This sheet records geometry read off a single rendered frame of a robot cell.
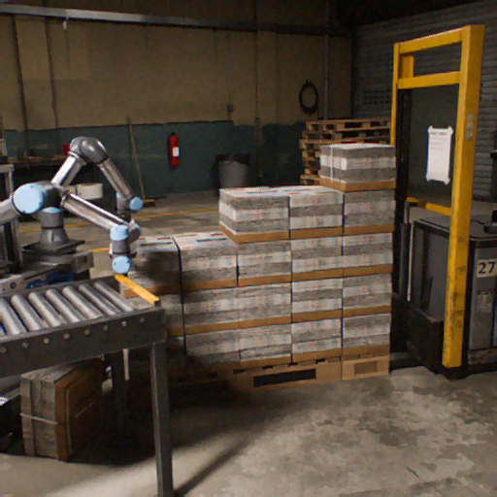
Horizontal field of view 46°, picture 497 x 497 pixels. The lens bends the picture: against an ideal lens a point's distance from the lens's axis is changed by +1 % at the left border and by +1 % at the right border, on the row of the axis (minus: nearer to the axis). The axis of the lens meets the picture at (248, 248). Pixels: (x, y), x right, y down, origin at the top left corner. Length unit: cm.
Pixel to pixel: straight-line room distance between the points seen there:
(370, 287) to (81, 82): 712
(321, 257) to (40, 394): 152
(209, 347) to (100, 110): 698
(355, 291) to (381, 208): 47
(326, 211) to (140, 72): 717
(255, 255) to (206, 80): 759
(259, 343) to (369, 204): 94
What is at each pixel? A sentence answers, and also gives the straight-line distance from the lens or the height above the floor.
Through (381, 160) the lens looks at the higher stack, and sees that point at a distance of 313.
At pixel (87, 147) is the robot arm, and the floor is 131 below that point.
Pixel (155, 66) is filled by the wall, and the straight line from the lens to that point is 1000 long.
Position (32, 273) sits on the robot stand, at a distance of 308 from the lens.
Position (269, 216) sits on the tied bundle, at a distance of 295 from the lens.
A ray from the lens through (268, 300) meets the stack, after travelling 304.
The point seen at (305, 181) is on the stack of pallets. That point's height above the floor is 34.
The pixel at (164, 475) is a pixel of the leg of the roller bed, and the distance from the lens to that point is 240.
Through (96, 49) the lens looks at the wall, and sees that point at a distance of 969.
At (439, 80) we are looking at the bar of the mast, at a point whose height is 162.
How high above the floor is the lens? 149
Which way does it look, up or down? 13 degrees down
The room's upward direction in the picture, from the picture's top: 1 degrees counter-clockwise
